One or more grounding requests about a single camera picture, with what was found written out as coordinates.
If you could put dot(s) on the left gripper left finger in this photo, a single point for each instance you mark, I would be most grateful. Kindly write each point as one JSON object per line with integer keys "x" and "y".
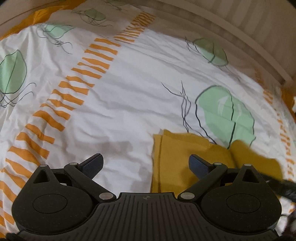
{"x": 81, "y": 176}

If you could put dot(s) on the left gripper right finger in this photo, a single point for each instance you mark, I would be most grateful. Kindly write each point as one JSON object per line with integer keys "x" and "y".
{"x": 208, "y": 174}

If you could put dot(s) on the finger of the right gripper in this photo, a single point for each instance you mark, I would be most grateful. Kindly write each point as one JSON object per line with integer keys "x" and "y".
{"x": 282, "y": 188}

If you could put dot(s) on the white leaf print duvet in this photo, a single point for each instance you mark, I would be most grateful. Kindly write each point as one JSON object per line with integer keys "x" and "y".
{"x": 144, "y": 88}

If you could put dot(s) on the orange fitted bed sheet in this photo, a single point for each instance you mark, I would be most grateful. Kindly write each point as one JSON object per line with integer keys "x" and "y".
{"x": 40, "y": 16}

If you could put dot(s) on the wooden bed frame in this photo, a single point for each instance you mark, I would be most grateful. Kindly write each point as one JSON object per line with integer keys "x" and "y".
{"x": 265, "y": 30}

